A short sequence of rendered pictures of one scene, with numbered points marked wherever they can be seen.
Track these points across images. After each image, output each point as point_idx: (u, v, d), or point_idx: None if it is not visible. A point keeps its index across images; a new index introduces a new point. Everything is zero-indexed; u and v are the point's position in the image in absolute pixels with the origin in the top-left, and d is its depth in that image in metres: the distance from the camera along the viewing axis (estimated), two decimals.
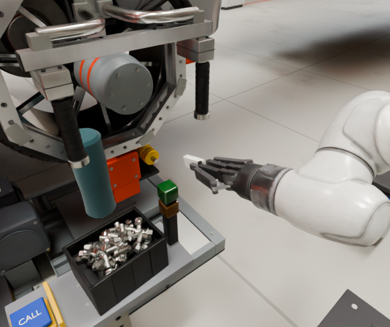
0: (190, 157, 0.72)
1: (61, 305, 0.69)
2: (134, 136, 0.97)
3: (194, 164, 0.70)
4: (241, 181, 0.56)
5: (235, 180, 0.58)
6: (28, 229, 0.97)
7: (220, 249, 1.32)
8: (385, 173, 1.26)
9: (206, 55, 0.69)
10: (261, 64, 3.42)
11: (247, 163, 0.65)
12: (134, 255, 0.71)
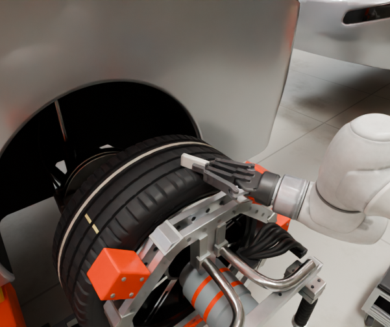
0: (192, 167, 0.74)
1: None
2: None
3: None
4: None
5: None
6: None
7: None
8: None
9: (317, 296, 0.74)
10: (284, 115, 3.47)
11: (235, 194, 0.65)
12: None
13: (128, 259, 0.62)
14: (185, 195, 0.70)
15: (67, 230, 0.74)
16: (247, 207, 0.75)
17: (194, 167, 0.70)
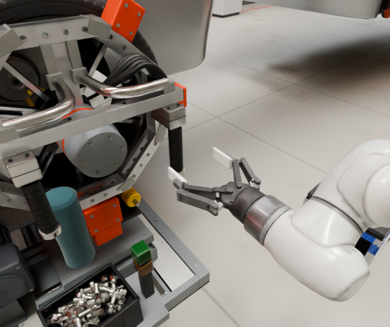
0: (219, 161, 0.75)
1: None
2: (114, 183, 0.98)
3: (228, 161, 0.74)
4: None
5: None
6: (10, 274, 0.99)
7: (204, 282, 1.34)
8: None
9: (176, 122, 0.71)
10: (255, 78, 3.44)
11: (215, 209, 0.61)
12: (107, 316, 0.73)
13: None
14: (31, 8, 0.68)
15: None
16: (106, 32, 0.72)
17: (174, 183, 0.66)
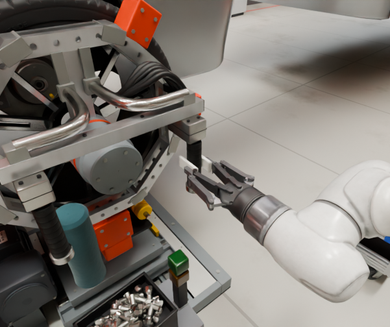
0: None
1: None
2: (125, 196, 0.94)
3: None
4: None
5: None
6: (35, 281, 0.97)
7: (226, 288, 1.32)
8: None
9: (196, 135, 0.66)
10: (263, 78, 3.42)
11: (213, 205, 0.62)
12: None
13: None
14: (41, 13, 0.63)
15: None
16: (120, 39, 0.67)
17: (185, 170, 0.70)
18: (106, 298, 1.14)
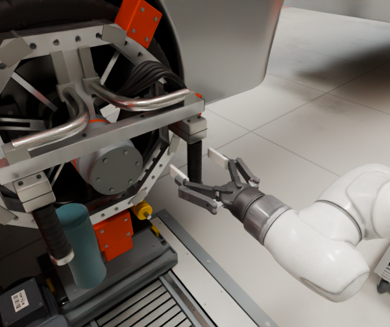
0: (215, 161, 0.75)
1: None
2: (125, 196, 0.93)
3: (224, 161, 0.74)
4: None
5: None
6: None
7: None
8: None
9: (197, 135, 0.66)
10: (283, 86, 3.23)
11: (215, 208, 0.61)
12: None
13: None
14: (41, 13, 0.62)
15: None
16: (120, 38, 0.67)
17: (175, 180, 0.67)
18: (106, 298, 1.14)
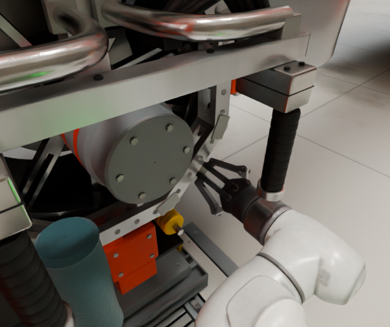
0: None
1: None
2: (150, 202, 0.64)
3: (202, 163, 0.72)
4: None
5: None
6: None
7: None
8: None
9: (298, 98, 0.36)
10: None
11: (219, 209, 0.65)
12: None
13: None
14: None
15: None
16: None
17: None
18: None
